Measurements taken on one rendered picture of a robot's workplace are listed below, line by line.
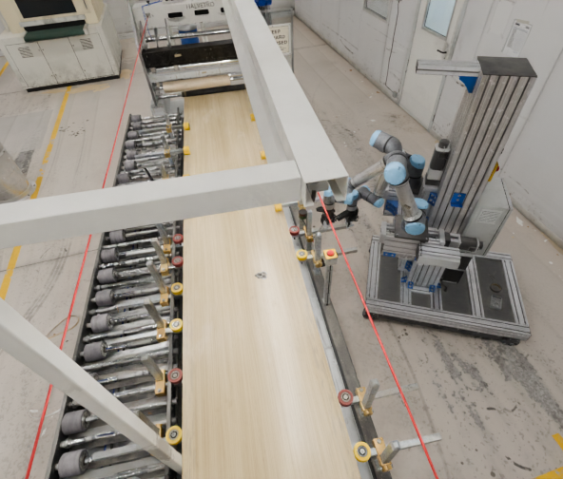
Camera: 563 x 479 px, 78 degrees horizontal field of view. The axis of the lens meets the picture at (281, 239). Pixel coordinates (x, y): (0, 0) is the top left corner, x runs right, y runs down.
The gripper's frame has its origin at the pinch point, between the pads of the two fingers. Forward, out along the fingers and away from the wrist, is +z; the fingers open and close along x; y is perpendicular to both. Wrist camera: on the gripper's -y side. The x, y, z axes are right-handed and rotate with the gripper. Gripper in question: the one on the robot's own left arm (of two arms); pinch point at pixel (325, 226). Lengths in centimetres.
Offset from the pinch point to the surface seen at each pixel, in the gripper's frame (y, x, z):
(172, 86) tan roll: -286, -15, -14
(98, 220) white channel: 96, -119, -141
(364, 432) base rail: 114, -56, 33
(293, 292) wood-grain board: 29, -47, 11
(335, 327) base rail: 55, -32, 31
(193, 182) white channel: 99, -104, -143
